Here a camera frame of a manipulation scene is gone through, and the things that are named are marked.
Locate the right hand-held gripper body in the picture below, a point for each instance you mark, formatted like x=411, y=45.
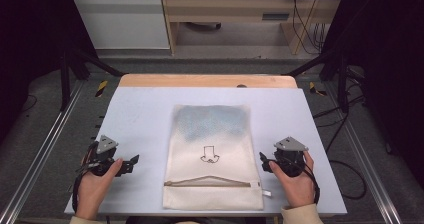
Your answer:
x=289, y=159

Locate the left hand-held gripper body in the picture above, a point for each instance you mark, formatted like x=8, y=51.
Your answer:
x=104, y=152

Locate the cream mesh laundry bag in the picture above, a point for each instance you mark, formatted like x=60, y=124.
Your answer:
x=213, y=170

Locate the person's right hand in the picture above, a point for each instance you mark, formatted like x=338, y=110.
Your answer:
x=298, y=189

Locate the person's left hand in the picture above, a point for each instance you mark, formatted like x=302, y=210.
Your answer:
x=91, y=192

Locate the yellow clamp left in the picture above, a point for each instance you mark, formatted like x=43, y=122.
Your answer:
x=101, y=88

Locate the yellow clamp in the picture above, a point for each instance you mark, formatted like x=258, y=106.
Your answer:
x=315, y=90
x=101, y=88

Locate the yellow clamp right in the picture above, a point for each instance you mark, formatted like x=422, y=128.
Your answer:
x=315, y=90

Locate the black metal stand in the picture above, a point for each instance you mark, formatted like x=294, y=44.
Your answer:
x=65, y=80
x=342, y=84

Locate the black curtain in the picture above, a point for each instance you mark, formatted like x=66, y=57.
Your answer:
x=390, y=67
x=30, y=44

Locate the white cabinet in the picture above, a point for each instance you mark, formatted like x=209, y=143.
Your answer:
x=123, y=20

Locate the light wooden desk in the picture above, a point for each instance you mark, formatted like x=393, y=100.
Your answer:
x=226, y=9

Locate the aluminium rail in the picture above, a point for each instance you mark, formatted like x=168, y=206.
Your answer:
x=363, y=157
x=40, y=150

